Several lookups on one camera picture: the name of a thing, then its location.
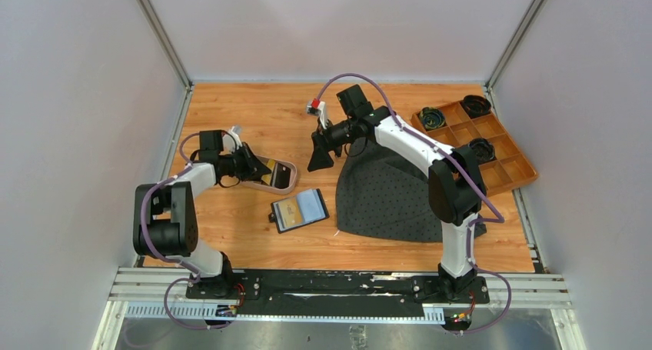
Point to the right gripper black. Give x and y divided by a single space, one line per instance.
321 158

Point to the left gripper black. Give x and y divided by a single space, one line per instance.
253 168

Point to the gold credit card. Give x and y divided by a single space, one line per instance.
267 178
288 214

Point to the pink oval tray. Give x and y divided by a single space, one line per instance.
258 185

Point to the black leather card holder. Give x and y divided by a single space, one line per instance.
312 206

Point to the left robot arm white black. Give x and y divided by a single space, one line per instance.
165 222

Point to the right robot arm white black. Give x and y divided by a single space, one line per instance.
455 186

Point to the dark grey dotted cloth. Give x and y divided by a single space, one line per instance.
380 194

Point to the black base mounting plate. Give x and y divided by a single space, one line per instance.
348 294

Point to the coiled black belt top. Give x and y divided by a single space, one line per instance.
476 106

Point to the coiled black belt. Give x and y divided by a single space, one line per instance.
476 106
483 149

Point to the coiled black belt middle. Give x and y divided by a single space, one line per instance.
483 149

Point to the brown wooden compartment tray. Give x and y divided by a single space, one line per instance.
471 121

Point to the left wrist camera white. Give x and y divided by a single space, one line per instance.
234 134

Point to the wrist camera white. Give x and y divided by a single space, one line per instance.
234 134
318 109

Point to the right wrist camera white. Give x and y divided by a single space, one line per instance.
318 109

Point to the aluminium frame rail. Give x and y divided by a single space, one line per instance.
160 293

